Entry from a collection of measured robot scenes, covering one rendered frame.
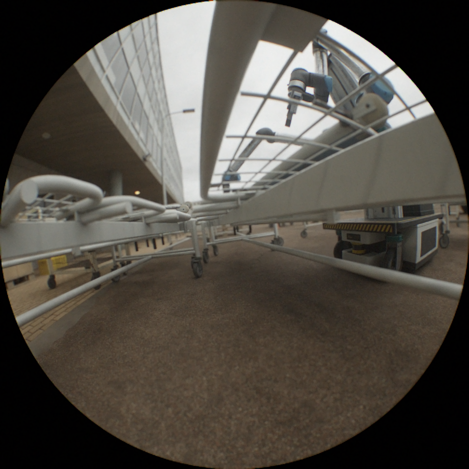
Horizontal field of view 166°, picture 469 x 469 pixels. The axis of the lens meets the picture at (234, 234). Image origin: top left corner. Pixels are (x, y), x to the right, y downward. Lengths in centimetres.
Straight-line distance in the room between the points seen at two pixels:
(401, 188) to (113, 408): 62
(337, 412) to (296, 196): 44
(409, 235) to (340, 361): 76
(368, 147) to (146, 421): 58
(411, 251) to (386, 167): 92
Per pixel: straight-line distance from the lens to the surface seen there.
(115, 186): 724
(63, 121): 483
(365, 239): 97
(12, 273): 320
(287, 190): 27
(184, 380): 50
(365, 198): 17
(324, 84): 94
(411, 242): 105
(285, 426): 41
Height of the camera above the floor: 39
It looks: 4 degrees down
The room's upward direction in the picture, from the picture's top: 7 degrees counter-clockwise
